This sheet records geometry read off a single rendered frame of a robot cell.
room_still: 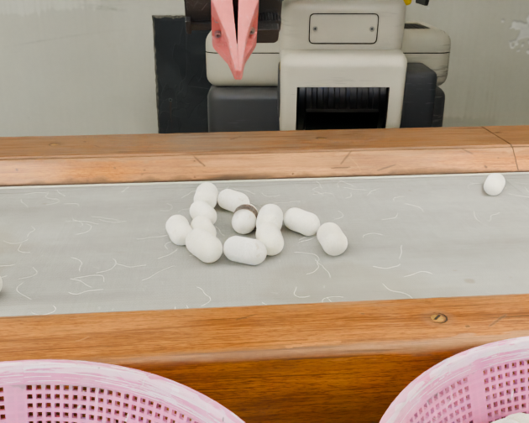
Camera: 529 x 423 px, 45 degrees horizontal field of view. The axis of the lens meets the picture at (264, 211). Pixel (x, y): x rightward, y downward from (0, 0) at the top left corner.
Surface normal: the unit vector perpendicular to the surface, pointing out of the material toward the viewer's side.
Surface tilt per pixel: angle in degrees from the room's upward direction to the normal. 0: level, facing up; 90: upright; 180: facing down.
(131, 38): 90
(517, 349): 75
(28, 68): 90
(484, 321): 0
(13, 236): 0
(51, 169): 45
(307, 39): 98
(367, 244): 0
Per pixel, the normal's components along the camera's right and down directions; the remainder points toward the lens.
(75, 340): 0.00, -0.93
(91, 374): -0.17, 0.11
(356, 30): 0.00, 0.50
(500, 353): 0.33, 0.09
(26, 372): 0.05, 0.11
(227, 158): 0.06, -0.40
